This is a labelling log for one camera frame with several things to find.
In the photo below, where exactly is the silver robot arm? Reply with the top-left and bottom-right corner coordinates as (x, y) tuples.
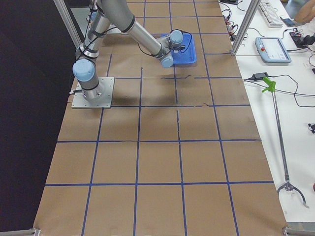
(72, 0), (186, 100)

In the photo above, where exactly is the blue plastic tray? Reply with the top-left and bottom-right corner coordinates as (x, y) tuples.
(159, 30), (197, 68)

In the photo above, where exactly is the brown paper table cover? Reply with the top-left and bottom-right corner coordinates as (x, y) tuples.
(34, 0), (286, 236)

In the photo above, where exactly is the black power adapter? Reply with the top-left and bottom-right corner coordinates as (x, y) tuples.
(252, 72), (269, 81)

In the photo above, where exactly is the teach pendant with screen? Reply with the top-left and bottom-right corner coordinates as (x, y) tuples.
(255, 37), (291, 64)

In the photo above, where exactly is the white keyboard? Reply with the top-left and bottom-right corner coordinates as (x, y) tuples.
(258, 0), (284, 28)

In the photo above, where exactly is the black smartphone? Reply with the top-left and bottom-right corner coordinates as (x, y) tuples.
(280, 17), (295, 27)

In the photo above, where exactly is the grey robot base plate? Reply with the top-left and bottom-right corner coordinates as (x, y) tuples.
(71, 77), (115, 109)

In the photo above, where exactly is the black power cable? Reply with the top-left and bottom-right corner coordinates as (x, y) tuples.
(242, 74), (315, 108)

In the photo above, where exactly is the green handled reacher grabber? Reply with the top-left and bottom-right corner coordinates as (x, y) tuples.
(261, 76), (310, 209)

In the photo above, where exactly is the aluminium frame post left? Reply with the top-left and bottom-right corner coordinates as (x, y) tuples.
(54, 0), (84, 48)

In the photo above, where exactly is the aluminium frame post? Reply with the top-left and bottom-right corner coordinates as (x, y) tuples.
(231, 0), (261, 56)
(54, 0), (84, 48)

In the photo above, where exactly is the aluminium frame post right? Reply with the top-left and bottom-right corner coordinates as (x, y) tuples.
(231, 0), (261, 56)

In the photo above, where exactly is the aluminium corner bracket left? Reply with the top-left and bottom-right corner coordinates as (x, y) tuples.
(0, 228), (41, 236)

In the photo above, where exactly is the aluminium corner bracket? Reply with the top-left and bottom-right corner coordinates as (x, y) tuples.
(283, 222), (315, 236)
(0, 228), (41, 236)

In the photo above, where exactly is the aluminium corner bracket right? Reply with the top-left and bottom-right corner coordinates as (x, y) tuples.
(283, 222), (315, 236)

